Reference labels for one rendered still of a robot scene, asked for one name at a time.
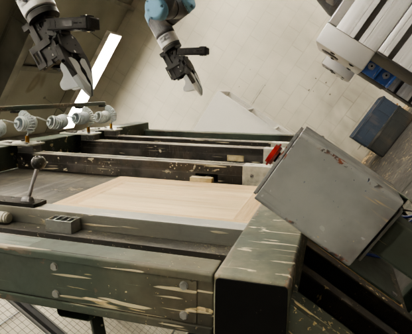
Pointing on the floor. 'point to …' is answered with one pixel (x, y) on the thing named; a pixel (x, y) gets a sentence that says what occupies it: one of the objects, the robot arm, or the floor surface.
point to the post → (405, 250)
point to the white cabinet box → (235, 116)
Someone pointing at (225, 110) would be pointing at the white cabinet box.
